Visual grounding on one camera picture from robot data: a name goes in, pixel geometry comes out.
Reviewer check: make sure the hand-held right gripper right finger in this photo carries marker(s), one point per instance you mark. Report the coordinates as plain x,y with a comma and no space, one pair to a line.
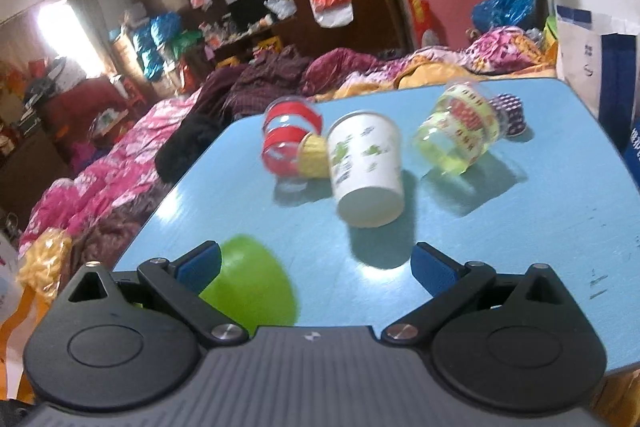
432,271

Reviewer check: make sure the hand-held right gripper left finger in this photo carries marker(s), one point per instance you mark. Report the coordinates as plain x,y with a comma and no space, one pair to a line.
200,266

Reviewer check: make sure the white paper cup green print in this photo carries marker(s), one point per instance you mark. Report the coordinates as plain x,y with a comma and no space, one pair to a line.
367,172

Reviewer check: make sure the yellow-green clear cup red print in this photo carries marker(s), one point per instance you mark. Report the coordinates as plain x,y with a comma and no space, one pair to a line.
457,132

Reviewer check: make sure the clear cup red stripes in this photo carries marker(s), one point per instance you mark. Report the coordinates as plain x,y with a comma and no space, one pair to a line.
285,139

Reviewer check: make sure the yellow paper cup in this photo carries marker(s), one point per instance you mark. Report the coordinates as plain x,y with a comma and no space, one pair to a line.
314,157

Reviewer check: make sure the purple polka dot cup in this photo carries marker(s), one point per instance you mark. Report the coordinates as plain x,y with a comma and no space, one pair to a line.
511,114

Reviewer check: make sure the green plastic bowl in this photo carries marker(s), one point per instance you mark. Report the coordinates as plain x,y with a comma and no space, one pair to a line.
250,289

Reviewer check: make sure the black cloth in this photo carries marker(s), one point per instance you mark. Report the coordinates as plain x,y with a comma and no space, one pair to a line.
187,147

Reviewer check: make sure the pink floral blanket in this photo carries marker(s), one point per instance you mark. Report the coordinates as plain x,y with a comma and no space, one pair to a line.
115,167

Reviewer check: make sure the yellow cloth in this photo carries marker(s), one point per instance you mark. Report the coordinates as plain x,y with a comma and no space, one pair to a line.
42,259

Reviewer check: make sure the maroon patterned cloth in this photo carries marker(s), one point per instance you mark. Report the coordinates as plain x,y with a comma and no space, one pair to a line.
270,77

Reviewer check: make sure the green plastic bag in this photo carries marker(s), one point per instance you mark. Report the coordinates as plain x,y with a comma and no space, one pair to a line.
186,42

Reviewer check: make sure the pink yellow patterned blanket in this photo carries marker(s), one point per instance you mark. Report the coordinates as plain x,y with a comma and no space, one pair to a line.
500,49

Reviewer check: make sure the blue plastic bag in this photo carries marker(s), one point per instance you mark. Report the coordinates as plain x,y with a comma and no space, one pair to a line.
505,9
159,34

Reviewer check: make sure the black television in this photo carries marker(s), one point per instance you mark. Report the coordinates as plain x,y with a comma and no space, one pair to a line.
248,7

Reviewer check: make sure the white blue paper bag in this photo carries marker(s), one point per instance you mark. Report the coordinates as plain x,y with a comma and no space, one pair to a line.
582,52

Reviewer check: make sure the white plastic bag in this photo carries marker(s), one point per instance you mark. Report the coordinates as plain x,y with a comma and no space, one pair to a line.
281,7

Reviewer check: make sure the white red hanging bag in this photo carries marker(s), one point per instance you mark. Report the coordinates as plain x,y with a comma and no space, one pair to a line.
330,2

